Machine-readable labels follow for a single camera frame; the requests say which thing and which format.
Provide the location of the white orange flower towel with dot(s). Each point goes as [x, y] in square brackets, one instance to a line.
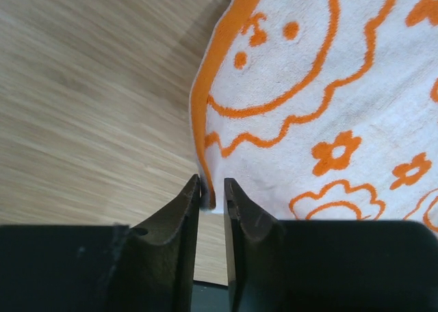
[321, 109]

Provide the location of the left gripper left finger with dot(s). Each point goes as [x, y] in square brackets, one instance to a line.
[147, 267]

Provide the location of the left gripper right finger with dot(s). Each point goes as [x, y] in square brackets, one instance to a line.
[325, 265]

